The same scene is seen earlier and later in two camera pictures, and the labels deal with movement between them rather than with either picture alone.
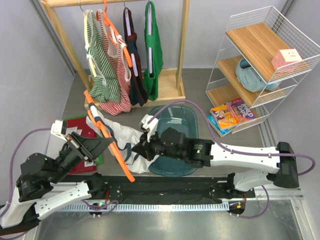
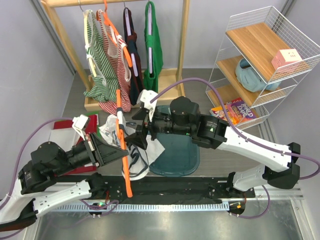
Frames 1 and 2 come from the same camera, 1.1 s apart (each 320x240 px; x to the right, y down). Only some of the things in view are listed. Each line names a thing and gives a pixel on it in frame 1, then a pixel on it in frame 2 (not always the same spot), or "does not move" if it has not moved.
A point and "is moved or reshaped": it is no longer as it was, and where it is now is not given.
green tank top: (153, 60) does not move
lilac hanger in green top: (150, 33) does not move
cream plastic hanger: (86, 41) does not move
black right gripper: (145, 151) -> (138, 140)
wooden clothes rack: (169, 85) does not move
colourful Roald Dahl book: (232, 113) does not move
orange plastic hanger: (99, 124) -> (122, 141)
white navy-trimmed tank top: (124, 140) is moved or reshaped
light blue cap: (249, 79) does not move
